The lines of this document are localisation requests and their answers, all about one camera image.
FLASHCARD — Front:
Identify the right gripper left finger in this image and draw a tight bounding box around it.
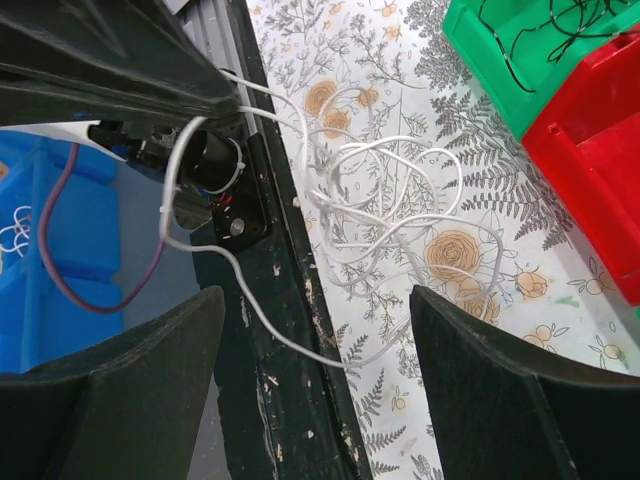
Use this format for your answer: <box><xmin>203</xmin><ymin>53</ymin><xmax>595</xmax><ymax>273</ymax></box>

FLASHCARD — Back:
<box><xmin>1</xmin><ymin>286</ymin><xmax>225</xmax><ymax>479</ymax></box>

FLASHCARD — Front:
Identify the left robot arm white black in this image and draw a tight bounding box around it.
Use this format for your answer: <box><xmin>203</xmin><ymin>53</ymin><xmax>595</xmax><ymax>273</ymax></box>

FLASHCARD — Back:
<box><xmin>1</xmin><ymin>1</ymin><xmax>241</xmax><ymax>193</ymax></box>

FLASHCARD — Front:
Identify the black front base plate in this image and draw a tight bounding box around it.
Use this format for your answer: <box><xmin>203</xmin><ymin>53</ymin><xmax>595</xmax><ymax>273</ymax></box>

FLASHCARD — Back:
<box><xmin>194</xmin><ymin>116</ymin><xmax>371</xmax><ymax>479</ymax></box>

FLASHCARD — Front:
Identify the white wire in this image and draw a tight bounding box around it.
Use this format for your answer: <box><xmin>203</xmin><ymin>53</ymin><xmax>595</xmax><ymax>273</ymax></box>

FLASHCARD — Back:
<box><xmin>158</xmin><ymin>69</ymin><xmax>505</xmax><ymax>370</ymax></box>

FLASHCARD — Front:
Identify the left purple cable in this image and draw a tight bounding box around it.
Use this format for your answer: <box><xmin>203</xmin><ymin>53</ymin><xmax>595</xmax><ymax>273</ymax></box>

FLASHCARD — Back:
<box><xmin>38</xmin><ymin>141</ymin><xmax>166</xmax><ymax>314</ymax></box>

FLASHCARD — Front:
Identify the red bin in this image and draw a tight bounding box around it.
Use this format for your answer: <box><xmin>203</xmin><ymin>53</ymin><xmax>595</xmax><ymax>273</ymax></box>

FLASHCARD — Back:
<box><xmin>522</xmin><ymin>34</ymin><xmax>639</xmax><ymax>306</ymax></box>

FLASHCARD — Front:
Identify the left green bin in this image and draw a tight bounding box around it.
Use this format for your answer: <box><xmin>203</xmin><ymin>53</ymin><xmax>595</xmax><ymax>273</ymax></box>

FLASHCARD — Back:
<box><xmin>442</xmin><ymin>0</ymin><xmax>639</xmax><ymax>140</ymax></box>

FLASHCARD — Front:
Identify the floral table mat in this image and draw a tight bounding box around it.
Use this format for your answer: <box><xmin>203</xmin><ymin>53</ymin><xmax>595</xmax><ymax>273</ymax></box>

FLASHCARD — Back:
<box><xmin>249</xmin><ymin>1</ymin><xmax>639</xmax><ymax>479</ymax></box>

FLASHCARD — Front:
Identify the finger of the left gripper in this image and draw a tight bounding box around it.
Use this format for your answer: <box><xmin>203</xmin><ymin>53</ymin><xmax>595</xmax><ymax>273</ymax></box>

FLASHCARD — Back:
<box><xmin>1</xmin><ymin>64</ymin><xmax>240</xmax><ymax>125</ymax></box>
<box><xmin>1</xmin><ymin>1</ymin><xmax>235</xmax><ymax>100</ymax></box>

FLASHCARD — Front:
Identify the blue storage crate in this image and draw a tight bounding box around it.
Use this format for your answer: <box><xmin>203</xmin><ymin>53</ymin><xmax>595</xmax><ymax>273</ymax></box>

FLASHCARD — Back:
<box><xmin>1</xmin><ymin>130</ymin><xmax>123</xmax><ymax>373</ymax></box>

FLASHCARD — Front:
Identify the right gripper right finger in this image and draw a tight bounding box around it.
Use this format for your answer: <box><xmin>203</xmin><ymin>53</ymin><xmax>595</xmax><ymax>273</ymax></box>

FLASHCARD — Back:
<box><xmin>410</xmin><ymin>286</ymin><xmax>639</xmax><ymax>479</ymax></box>

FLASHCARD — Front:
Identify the black wire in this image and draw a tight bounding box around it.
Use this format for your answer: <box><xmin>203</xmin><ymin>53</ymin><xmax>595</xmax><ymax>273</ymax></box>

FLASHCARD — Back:
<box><xmin>474</xmin><ymin>0</ymin><xmax>640</xmax><ymax>94</ymax></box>

